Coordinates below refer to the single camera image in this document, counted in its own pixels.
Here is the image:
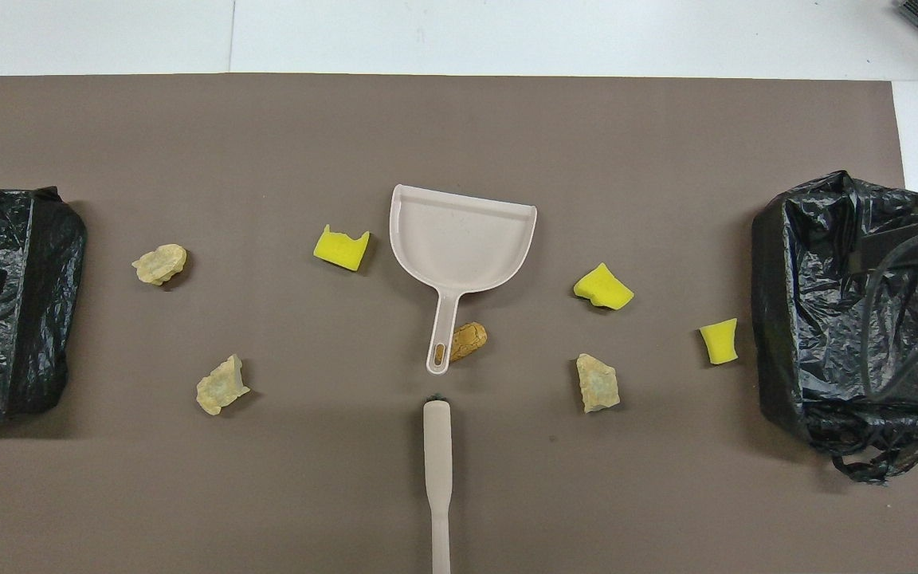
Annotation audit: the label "pale yellow foam chunk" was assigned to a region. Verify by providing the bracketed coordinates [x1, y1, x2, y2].
[575, 353, 621, 415]
[131, 243, 188, 286]
[195, 354, 252, 417]

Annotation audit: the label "small yellow sponge piece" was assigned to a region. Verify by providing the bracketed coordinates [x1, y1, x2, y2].
[699, 318, 740, 366]

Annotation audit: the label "wedge yellow sponge piece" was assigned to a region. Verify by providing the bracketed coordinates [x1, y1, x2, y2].
[573, 262, 635, 310]

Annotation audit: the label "notched yellow sponge piece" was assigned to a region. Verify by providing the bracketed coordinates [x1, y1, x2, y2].
[313, 224, 371, 273]

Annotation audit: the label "brown bread roll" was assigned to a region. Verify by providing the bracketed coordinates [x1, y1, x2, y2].
[449, 321, 488, 364]

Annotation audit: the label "beige plastic dustpan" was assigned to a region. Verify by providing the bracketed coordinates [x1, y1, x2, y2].
[390, 184, 538, 375]

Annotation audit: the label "beige hand brush black bristles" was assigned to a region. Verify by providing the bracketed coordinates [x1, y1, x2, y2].
[422, 395, 454, 574]

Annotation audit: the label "black bag lined bin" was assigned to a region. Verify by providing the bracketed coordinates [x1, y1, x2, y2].
[0, 187, 88, 423]
[751, 170, 918, 486]

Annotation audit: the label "brown paper table mat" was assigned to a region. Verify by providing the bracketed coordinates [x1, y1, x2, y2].
[0, 73, 918, 574]

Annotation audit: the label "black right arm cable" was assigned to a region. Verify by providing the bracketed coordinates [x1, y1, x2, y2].
[860, 267, 918, 399]

